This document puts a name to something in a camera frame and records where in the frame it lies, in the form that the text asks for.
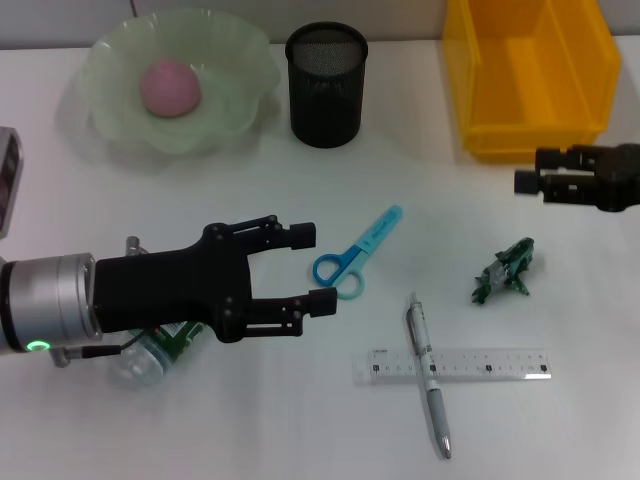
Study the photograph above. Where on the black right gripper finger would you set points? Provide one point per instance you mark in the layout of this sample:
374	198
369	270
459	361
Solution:
570	189
565	160

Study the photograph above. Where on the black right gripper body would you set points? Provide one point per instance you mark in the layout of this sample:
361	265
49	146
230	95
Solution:
620	175

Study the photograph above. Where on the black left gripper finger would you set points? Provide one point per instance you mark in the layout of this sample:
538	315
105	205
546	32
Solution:
280	315
280	235

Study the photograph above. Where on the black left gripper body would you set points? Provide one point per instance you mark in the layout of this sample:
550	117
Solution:
170	285

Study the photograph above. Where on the clear green-label water bottle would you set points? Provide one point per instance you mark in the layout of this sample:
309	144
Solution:
145	360

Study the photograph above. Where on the blue teal scissors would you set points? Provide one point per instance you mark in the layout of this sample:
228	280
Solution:
375	232

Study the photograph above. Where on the green plastic wrapper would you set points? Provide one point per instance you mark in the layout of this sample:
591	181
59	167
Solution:
505	270

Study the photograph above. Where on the pink peach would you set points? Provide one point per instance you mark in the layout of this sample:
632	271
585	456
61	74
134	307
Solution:
170	87

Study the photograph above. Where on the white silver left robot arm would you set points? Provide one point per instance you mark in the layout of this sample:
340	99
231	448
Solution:
45	300

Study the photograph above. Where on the black mesh pen holder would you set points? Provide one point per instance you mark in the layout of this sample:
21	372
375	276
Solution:
325	100

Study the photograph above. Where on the pale green glass fruit plate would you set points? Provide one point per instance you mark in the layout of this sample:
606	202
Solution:
225	100

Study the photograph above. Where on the grey silver pen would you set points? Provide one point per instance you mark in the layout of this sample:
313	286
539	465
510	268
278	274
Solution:
432	395

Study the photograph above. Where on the clear plastic ruler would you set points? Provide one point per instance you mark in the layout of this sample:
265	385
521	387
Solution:
475	367

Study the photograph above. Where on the silver connector stub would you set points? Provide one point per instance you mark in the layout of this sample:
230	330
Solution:
135	246

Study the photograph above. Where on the yellow plastic bin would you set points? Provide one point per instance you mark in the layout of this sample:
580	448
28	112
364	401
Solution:
530	90

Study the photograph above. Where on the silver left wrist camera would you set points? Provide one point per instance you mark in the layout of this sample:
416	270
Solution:
10	175

